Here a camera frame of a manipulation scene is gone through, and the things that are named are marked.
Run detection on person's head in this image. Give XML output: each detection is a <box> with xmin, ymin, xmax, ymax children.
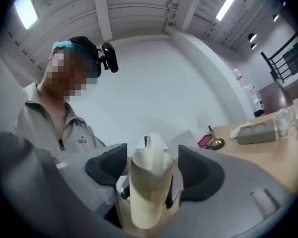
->
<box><xmin>43</xmin><ymin>36</ymin><xmax>100</xmax><ymax>103</ymax></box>

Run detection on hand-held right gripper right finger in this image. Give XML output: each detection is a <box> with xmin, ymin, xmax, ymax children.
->
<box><xmin>151</xmin><ymin>144</ymin><xmax>297</xmax><ymax>238</ymax></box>

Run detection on long ceiling light strip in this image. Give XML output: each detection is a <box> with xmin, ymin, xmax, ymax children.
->
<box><xmin>215</xmin><ymin>0</ymin><xmax>243</xmax><ymax>21</ymax></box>

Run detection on red case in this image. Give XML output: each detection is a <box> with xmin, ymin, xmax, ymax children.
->
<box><xmin>197</xmin><ymin>133</ymin><xmax>213</xmax><ymax>148</ymax></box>

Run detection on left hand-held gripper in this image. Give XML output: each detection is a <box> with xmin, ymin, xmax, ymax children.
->
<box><xmin>116</xmin><ymin>135</ymin><xmax>184</xmax><ymax>230</ymax></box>

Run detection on clear glass mug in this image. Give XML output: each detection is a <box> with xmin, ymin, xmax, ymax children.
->
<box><xmin>274</xmin><ymin>109</ymin><xmax>295</xmax><ymax>137</ymax></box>

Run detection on rectangular ceiling light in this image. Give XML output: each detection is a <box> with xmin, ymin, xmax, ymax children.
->
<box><xmin>13</xmin><ymin>0</ymin><xmax>39</xmax><ymax>31</ymax></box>

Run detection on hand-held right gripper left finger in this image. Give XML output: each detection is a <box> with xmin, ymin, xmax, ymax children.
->
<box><xmin>0</xmin><ymin>130</ymin><xmax>128</xmax><ymax>238</ymax></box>

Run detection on person's grey shirt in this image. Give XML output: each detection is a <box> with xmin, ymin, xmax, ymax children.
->
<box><xmin>14</xmin><ymin>82</ymin><xmax>106</xmax><ymax>158</ymax></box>

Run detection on grey cup holder tray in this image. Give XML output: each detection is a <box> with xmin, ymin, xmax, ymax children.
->
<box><xmin>237</xmin><ymin>119</ymin><xmax>277</xmax><ymax>145</ymax></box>

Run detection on black railing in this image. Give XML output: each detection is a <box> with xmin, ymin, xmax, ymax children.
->
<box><xmin>260</xmin><ymin>31</ymin><xmax>298</xmax><ymax>84</ymax></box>

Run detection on black head camera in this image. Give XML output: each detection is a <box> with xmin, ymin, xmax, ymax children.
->
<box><xmin>98</xmin><ymin>42</ymin><xmax>119</xmax><ymax>73</ymax></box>

